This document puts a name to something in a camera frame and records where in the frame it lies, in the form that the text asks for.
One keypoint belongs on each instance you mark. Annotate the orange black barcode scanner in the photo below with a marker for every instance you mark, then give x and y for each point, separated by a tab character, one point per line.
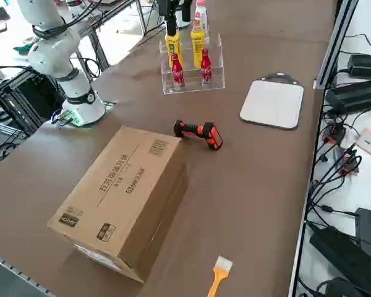
211	136

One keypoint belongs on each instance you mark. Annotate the black controller box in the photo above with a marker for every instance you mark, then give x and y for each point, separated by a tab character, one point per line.
37	96

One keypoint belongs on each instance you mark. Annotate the brown cardboard box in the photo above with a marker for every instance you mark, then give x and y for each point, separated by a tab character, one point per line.
117	191

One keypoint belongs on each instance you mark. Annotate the white bottle pink cap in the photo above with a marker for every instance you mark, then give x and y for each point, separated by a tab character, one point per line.
201	14

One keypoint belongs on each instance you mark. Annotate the yellow drink bottle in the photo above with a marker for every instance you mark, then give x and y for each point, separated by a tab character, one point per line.
198	46
173	46

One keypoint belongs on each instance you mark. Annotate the red cola bottle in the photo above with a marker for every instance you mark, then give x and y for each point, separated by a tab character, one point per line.
177	74
206	69

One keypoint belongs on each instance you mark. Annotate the clear acrylic stepped shelf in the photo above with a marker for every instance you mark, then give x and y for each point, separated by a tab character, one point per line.
193	79

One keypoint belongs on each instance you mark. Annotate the green lit circuit board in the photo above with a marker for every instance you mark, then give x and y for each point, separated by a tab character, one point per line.
69	117

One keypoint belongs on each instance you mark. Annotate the long black power adapter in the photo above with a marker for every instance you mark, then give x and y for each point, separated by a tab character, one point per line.
355	94

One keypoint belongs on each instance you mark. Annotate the black orange power plug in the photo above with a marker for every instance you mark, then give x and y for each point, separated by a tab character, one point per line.
334	133
351	162

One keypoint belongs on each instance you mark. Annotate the large black power adapter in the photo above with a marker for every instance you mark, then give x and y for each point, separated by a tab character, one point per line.
337	247

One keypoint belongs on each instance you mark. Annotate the aluminium frame post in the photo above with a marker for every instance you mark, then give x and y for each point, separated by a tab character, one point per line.
334	49

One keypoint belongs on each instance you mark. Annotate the grey aluminium rail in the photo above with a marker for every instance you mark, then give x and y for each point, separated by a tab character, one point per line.
3	262

